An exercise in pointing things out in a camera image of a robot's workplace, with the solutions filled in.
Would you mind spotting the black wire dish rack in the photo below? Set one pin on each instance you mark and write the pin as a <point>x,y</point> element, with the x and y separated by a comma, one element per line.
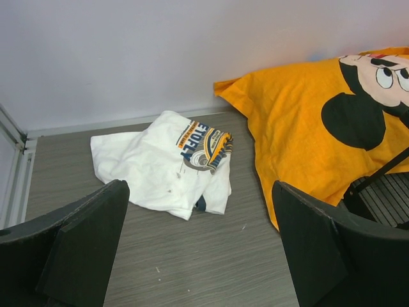
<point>381,197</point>

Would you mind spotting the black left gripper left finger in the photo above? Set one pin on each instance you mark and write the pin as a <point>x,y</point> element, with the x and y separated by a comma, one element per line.
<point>64,257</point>

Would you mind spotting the white printed t-shirt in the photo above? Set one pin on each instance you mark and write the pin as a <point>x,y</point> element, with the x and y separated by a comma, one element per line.
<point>175,165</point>

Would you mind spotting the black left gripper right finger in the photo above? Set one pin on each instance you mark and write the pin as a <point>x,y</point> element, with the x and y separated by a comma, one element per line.
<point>337,258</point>

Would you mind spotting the orange Mickey Mouse pillow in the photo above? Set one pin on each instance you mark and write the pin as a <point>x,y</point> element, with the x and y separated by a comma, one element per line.
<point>321,125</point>

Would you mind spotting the aluminium frame rail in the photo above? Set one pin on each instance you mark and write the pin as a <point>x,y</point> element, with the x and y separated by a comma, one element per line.
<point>17,161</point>

